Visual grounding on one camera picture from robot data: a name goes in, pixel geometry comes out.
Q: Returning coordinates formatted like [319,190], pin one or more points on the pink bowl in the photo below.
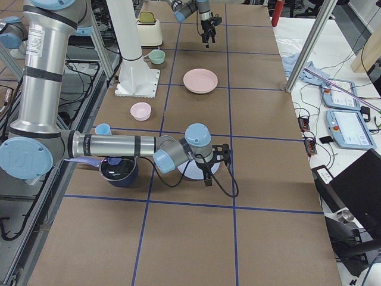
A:
[141,111]

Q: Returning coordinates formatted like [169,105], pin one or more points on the small blue cup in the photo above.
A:
[103,129]

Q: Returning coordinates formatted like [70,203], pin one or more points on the teach pendant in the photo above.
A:
[349,130]
[335,98]

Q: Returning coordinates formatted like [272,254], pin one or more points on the aluminium frame post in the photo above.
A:
[312,38]

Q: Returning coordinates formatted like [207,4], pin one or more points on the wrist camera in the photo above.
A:
[222,153]
[215,20]

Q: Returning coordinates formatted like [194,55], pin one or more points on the cream toaster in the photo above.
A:
[149,29]

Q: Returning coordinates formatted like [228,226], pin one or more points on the white remote box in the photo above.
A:
[324,175]

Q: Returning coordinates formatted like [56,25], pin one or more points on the upper teach pendant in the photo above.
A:
[335,98]

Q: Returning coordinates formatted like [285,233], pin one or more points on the light blue plate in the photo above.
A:
[191,170]

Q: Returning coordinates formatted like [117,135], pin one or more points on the red bottle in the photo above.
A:
[277,12]

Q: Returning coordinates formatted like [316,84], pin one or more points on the pink plate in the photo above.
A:
[200,81]

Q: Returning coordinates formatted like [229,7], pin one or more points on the green cup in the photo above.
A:
[156,56]

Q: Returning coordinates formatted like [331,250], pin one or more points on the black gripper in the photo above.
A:
[205,26]
[206,165]

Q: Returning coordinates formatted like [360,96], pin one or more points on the dark blue pot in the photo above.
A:
[118,171]

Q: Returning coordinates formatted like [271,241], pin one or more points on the black laptop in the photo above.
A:
[358,189]

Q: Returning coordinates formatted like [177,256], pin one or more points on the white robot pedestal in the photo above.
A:
[135,78]

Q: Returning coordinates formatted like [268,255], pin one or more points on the lower teach pendant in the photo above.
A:
[349,130]

